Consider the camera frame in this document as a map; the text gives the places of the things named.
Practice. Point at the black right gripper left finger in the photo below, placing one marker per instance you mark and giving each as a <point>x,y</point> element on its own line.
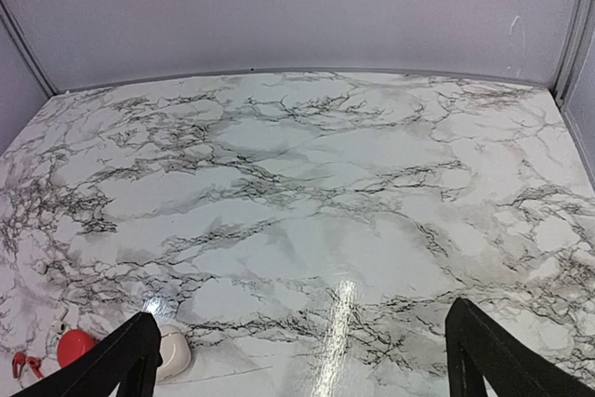
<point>125,362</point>

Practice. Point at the red round charging case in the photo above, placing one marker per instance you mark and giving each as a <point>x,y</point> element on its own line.
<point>73,344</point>

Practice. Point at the white earbud charging case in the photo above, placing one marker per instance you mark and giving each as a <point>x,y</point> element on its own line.
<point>175,353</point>

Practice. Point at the left metal corner post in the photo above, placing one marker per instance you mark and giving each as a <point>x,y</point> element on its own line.
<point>17,36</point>

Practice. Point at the white earbud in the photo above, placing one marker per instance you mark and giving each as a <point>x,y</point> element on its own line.
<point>59,326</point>
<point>40,267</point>

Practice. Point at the red earbud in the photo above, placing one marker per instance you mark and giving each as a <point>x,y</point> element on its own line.
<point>35,364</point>
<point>18,362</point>

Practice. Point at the metal corner post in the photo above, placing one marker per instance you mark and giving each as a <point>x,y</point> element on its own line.
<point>574,51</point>
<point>17,36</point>

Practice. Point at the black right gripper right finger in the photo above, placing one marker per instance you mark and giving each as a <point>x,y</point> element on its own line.
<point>481,353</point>

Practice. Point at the red earbud left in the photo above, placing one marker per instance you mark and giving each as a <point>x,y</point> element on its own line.
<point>18,362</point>

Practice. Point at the red earbud right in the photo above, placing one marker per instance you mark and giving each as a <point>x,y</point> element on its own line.
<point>35,364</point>

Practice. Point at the right metal corner post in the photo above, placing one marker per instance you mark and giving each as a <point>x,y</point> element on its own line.
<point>574,51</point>

